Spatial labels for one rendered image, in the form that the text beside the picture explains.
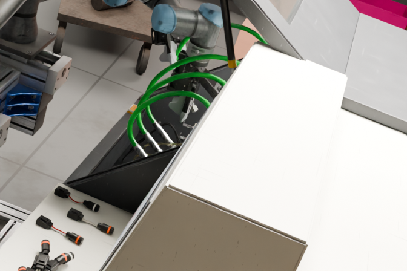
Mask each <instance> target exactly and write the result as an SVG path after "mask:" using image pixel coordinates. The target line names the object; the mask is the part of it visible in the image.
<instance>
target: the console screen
mask: <svg viewBox="0 0 407 271"><path fill-rule="evenodd" d="M217 97H218V96H216V97H215V99H214V100H213V101H212V103H211V105H210V106H209V107H208V109H207V110H206V111H205V113H204V114H203V116H202V117H201V118H200V120H199V121H198V123H197V124H196V126H195V127H194V128H193V130H192V131H191V132H190V134H189V136H188V137H187V139H186V140H185V141H184V143H183V144H182V146H181V147H180V148H179V150H178V152H177V153H176V154H175V156H174V157H173V159H172V160H171V161H170V163H169V164H168V166H167V167H166V168H165V170H164V172H163V173H162V174H161V176H160V177H159V178H158V180H157V182H156V183H155V184H154V186H153V187H152V188H151V190H150V192H149V193H148V194H147V196H146V197H145V198H144V200H143V202H142V203H141V205H140V206H139V208H138V209H137V211H136V212H135V214H134V215H133V217H132V218H131V220H130V221H129V223H128V224H127V226H126V228H125V229H124V231H123V232H122V233H121V235H120V237H119V238H118V239H117V241H116V243H115V244H114V246H113V247H112V249H111V250H110V252H109V253H108V255H107V256H106V258H105V259H104V261H103V263H102V264H101V266H100V267H99V268H98V270H97V271H103V270H104V268H105V266H106V265H107V264H108V262H109V261H110V260H111V258H112V257H113V255H114V254H115V253H116V251H117V250H118V248H119V247H120V245H121V244H122V243H123V241H124V239H126V237H127V235H128V234H129V233H130V231H131V230H132V228H133V227H134V225H135V224H136V223H137V221H138V220H139V219H140V217H141V216H142V214H143V213H144V212H145V210H146V208H147V207H148V206H149V204H150V203H151V201H152V200H153V198H154V196H155V195H156V194H157V192H158V190H159V189H160V187H161V186H162V184H163V182H164V181H165V179H166V178H167V176H168V175H169V173H170V171H171V170H172V168H173V167H174V165H175V164H176V162H177V160H178V159H179V157H180V156H181V154H182V153H183V151H184V149H185V148H186V146H187V144H188V143H189V141H190V140H191V138H192V137H193V135H194V133H195V132H196V131H197V129H198V127H199V126H200V124H201V123H202V121H203V119H204V118H205V116H206V115H207V113H208V112H209V110H210V108H211V107H212V105H213V103H214V102H215V101H216V99H217Z"/></svg>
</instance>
